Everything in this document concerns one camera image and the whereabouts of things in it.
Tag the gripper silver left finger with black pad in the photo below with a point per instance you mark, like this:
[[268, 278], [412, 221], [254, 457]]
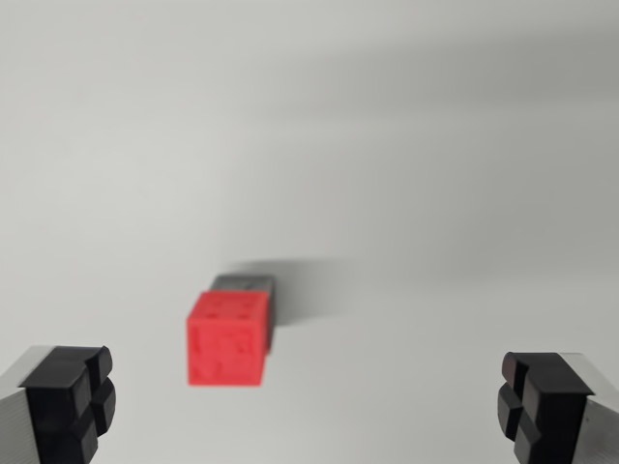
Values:
[[53, 401]]

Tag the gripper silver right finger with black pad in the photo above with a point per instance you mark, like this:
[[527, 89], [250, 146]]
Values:
[[556, 401]]

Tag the red studded cube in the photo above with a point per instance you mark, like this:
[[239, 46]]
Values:
[[225, 338]]

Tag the gray studded cube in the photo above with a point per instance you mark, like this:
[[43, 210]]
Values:
[[242, 282]]

